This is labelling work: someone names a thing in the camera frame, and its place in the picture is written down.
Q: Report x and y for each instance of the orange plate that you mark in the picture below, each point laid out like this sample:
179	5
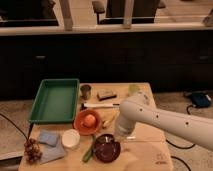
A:
78	122

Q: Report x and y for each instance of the metal cup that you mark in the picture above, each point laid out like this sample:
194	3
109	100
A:
85	91

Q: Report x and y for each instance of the bunch of grapes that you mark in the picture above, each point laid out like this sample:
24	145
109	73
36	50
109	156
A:
32	151

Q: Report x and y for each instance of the blue bag on floor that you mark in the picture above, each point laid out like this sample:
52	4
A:
200	99

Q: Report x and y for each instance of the purple bowl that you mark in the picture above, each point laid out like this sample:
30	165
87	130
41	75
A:
106	152

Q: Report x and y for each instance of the silver fork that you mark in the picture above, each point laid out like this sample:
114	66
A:
107	140

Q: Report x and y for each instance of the office chair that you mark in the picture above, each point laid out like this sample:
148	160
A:
126	11

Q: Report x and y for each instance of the white bowl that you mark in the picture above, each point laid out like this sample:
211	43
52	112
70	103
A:
70	138

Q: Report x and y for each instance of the orange fruit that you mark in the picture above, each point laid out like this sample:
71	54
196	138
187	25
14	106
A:
89	121

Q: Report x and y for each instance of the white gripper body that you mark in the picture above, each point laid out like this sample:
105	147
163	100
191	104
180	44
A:
121	133

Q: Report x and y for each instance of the yellow corn cob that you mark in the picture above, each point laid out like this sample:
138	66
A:
108	120

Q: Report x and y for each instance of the grey-blue cloth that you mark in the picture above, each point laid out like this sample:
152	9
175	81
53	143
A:
52	153

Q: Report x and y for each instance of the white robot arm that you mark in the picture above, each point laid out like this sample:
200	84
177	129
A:
134	109

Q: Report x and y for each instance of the blue sponge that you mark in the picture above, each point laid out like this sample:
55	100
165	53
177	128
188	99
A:
49	138

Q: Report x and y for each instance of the yellow-green cup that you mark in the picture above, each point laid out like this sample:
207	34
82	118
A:
133	88

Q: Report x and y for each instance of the green plastic tray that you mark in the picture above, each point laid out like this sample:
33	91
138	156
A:
55	102

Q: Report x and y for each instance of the white handled knife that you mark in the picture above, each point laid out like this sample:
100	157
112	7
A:
99	105

